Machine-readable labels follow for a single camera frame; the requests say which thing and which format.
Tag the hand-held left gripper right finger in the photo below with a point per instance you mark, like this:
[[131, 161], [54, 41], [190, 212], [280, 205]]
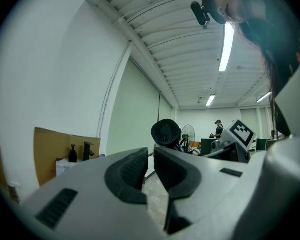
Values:
[[210, 184]]

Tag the black faucet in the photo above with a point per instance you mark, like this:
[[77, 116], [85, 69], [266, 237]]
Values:
[[88, 150]]

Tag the black hair dryer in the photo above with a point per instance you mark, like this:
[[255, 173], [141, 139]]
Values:
[[165, 132]]

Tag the large brown cardboard panel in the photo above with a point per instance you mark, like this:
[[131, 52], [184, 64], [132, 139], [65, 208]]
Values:
[[50, 151]]

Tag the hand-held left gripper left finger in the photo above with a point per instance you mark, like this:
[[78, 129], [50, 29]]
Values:
[[95, 184]]

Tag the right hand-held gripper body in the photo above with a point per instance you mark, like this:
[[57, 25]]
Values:
[[236, 141]]

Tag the black standing fan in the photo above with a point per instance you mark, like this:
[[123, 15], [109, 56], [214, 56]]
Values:
[[188, 132]]

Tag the long ceiling light tube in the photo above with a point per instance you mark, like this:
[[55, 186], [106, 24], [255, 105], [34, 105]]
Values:
[[227, 46]]

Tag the white sink counter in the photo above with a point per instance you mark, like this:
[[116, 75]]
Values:
[[63, 167]]

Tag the green storage box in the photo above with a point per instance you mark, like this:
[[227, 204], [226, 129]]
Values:
[[262, 144]]

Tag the person's head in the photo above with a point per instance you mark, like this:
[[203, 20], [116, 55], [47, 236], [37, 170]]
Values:
[[227, 1]]

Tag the black soap dispenser bottle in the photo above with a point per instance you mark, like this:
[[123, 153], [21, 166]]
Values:
[[72, 155]]

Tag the short ceiling light tube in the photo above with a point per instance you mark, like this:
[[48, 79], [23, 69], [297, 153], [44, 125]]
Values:
[[263, 97], [210, 100]]

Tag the black head-worn camera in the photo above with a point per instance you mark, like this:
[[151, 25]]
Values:
[[199, 12]]

